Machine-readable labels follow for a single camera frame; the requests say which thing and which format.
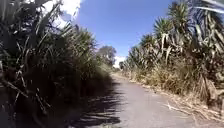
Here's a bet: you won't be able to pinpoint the tree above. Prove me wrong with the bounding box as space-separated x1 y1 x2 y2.
96 45 118 68

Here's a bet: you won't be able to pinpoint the grey gravel path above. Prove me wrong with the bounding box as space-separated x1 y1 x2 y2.
68 73 224 128

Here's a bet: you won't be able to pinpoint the tall flax bushes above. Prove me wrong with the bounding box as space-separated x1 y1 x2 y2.
0 0 114 128

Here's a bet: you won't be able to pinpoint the row of flax bushes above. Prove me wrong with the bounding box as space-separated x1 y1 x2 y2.
118 0 224 111

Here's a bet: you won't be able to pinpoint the dry leaf litter strip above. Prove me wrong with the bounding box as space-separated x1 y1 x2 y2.
113 73 224 124

